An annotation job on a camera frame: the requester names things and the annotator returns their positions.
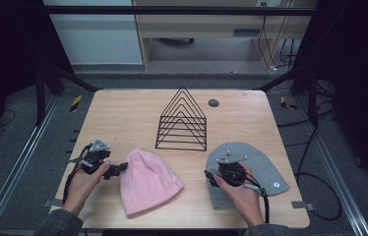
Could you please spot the grey round table grommet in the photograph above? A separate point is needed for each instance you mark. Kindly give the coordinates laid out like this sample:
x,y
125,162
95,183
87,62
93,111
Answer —
x,y
213,103

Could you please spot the black horizontal frame bar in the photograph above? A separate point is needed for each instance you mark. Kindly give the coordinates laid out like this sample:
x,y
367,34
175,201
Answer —
x,y
178,10

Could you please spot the grey tape piece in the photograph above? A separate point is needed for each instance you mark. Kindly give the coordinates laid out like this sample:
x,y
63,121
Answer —
x,y
53,203
302,205

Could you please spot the white cabinet panel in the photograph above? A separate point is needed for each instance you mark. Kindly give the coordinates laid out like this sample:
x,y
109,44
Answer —
x,y
96,39

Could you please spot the person's left hand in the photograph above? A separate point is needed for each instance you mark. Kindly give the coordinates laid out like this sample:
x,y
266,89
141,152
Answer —
x,y
80,188

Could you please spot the person's right hand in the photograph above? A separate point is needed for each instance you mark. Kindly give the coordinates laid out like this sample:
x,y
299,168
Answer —
x,y
242,200

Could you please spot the pink knit beanie hat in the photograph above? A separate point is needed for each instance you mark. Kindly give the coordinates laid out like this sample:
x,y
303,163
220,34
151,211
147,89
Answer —
x,y
147,183

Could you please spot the black metal stand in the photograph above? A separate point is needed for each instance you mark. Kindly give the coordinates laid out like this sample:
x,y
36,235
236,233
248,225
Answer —
x,y
312,95
41,95

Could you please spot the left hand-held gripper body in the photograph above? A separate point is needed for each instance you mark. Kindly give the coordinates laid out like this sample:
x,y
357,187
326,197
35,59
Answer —
x,y
96,159

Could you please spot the grey knit beanie hat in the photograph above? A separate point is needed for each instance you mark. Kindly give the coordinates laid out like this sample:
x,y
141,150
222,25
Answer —
x,y
264,167

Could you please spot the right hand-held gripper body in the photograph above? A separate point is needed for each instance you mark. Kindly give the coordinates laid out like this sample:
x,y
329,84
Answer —
x,y
232,173

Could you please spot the aluminium frame rail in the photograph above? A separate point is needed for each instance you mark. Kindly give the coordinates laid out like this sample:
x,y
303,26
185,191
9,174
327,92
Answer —
x,y
336,177
14,167

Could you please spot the yellow black tape strip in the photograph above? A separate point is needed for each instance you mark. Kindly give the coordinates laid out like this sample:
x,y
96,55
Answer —
x,y
286,103
76,103

